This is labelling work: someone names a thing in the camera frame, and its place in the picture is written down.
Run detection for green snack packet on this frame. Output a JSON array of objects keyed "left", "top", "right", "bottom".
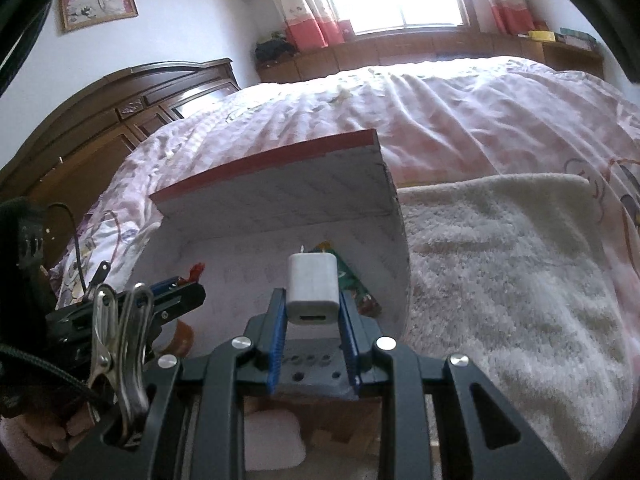
[{"left": 310, "top": 242, "right": 383, "bottom": 318}]

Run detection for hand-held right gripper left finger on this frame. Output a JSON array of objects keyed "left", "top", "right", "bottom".
[{"left": 50, "top": 287, "right": 290, "bottom": 480}]

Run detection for red cardboard box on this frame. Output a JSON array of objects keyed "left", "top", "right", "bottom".
[{"left": 132, "top": 129, "right": 412, "bottom": 431}]

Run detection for dark wooden headboard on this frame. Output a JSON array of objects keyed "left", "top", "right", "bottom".
[{"left": 0, "top": 57, "right": 241, "bottom": 281}]

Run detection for books on window ledge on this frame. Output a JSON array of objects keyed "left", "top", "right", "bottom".
[{"left": 557, "top": 27, "right": 598, "bottom": 51}]

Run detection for metal spring clip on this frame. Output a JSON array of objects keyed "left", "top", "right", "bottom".
[{"left": 87, "top": 282, "right": 153, "bottom": 443}]

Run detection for white plug charger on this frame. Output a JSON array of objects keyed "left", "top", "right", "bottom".
[{"left": 286, "top": 244, "right": 342, "bottom": 327}]

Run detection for grey perforated plate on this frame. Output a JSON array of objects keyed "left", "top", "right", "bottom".
[{"left": 276, "top": 338, "right": 362, "bottom": 403}]

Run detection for white plastic case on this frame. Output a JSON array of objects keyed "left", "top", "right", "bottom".
[{"left": 244, "top": 407, "right": 307, "bottom": 471}]

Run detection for white terry towel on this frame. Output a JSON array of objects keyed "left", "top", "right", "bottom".
[{"left": 395, "top": 172, "right": 636, "bottom": 480}]

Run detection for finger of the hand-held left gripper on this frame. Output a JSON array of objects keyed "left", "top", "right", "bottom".
[
  {"left": 145, "top": 276, "right": 185, "bottom": 295},
  {"left": 147, "top": 282, "right": 207, "bottom": 333}
]

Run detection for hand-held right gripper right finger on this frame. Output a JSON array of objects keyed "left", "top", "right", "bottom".
[{"left": 339, "top": 290, "right": 571, "bottom": 480}]

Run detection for wooden window bench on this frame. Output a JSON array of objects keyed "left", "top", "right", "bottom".
[{"left": 255, "top": 30, "right": 606, "bottom": 83}]

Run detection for dark bag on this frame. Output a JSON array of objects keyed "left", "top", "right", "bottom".
[{"left": 255, "top": 32, "right": 298, "bottom": 66}]

